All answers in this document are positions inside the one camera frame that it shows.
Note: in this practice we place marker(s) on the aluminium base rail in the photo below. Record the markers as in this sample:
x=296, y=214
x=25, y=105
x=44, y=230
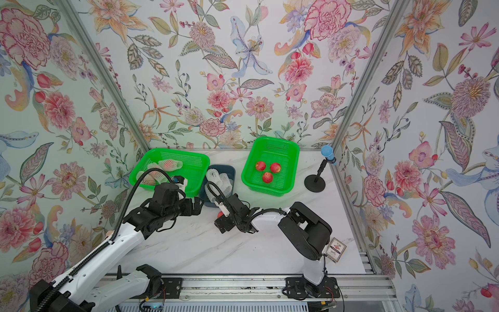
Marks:
x=276, y=287

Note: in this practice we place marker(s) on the left green plastic basket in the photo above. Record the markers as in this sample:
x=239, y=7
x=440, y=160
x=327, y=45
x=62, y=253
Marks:
x=195, y=166

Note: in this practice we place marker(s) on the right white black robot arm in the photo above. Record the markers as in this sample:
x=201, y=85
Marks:
x=308, y=233

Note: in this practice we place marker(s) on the red apple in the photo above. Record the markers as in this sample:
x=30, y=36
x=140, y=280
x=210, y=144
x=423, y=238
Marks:
x=260, y=166
x=267, y=177

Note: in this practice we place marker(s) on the small framed card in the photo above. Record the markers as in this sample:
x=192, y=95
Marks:
x=335, y=250

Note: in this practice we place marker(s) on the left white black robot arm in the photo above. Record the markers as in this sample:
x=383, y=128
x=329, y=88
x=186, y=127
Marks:
x=76, y=289

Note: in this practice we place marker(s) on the green plastic basket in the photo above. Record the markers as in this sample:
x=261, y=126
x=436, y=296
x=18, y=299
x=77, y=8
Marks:
x=272, y=150
x=195, y=166

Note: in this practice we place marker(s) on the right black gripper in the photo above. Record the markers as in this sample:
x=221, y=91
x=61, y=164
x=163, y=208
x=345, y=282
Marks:
x=223, y=220

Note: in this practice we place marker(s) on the blue microphone on black stand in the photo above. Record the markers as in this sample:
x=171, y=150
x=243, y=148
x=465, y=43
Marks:
x=315, y=183

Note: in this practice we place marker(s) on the dark teal plastic bin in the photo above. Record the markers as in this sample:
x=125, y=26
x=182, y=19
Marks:
x=229, y=170

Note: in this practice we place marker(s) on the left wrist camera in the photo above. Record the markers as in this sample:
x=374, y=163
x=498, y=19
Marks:
x=181, y=182

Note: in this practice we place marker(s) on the right green plastic basket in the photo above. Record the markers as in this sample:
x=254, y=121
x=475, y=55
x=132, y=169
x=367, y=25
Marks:
x=272, y=150

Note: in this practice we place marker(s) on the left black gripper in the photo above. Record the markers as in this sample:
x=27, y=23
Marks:
x=191, y=209

